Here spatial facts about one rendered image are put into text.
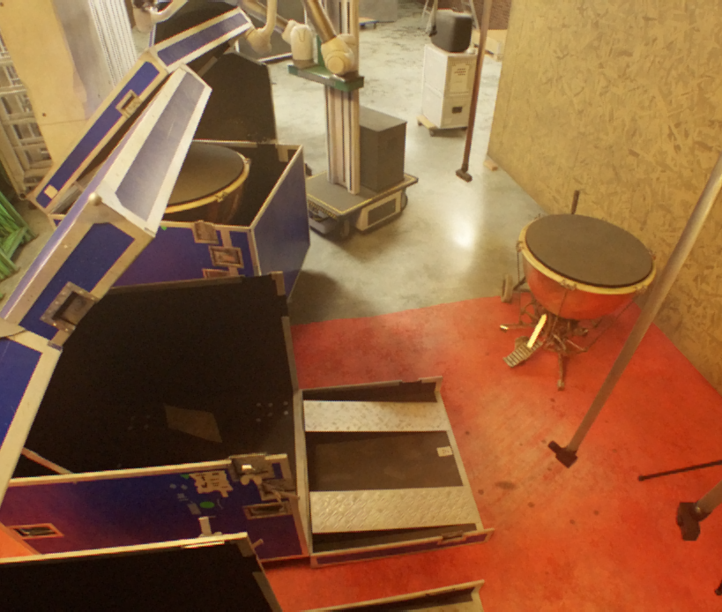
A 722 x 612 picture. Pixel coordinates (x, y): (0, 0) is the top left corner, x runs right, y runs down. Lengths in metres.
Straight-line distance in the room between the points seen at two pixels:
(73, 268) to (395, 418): 1.90
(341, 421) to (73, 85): 2.49
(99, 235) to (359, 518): 1.67
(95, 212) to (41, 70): 2.53
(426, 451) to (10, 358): 2.07
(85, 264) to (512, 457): 2.18
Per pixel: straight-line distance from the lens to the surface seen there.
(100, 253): 0.92
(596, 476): 2.69
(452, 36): 5.73
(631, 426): 2.97
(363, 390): 2.58
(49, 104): 3.41
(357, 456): 2.45
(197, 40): 2.46
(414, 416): 2.56
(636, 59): 3.74
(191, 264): 2.58
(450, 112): 5.87
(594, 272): 2.49
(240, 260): 2.43
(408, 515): 2.25
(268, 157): 3.25
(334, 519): 2.16
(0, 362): 0.73
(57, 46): 3.30
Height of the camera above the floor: 2.14
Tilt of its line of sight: 42 degrees down
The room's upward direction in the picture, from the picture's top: straight up
